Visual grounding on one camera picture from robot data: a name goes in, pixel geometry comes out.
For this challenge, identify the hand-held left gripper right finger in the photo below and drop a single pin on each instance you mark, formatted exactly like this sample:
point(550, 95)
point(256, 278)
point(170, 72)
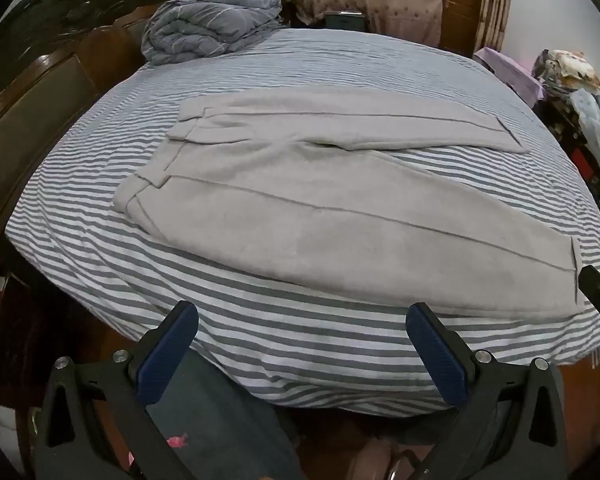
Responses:
point(437, 355)

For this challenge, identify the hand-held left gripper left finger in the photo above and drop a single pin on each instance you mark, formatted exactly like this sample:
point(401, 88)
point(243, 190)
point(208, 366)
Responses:
point(167, 355)

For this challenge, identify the light grey pants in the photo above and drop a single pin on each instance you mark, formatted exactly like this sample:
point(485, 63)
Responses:
point(330, 210)

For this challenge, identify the grey white striped bed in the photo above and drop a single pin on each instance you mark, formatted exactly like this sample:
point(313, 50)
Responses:
point(300, 360)

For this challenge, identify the light blue dotted cloth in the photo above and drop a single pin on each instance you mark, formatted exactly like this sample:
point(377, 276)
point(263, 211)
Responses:
point(597, 125)

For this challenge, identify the floral cloth pile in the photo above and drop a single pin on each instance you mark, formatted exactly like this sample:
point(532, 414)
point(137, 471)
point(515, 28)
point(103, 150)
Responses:
point(572, 67)

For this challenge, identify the purple cloth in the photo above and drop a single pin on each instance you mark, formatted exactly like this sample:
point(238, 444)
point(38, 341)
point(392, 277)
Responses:
point(510, 72)

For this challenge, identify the dark wooden headboard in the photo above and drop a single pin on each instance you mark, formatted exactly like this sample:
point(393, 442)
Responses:
point(45, 90)

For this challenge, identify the narrow brown patterned curtain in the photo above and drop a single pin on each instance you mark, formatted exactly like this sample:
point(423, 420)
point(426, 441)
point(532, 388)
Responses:
point(495, 0)

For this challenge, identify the brown wooden door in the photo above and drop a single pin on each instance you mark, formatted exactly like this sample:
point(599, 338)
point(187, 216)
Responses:
point(460, 5)

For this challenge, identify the folded grey quilt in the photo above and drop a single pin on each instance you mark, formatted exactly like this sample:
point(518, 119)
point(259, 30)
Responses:
point(205, 22)

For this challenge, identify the dark box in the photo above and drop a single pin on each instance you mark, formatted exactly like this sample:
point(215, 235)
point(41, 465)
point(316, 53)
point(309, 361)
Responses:
point(345, 20)

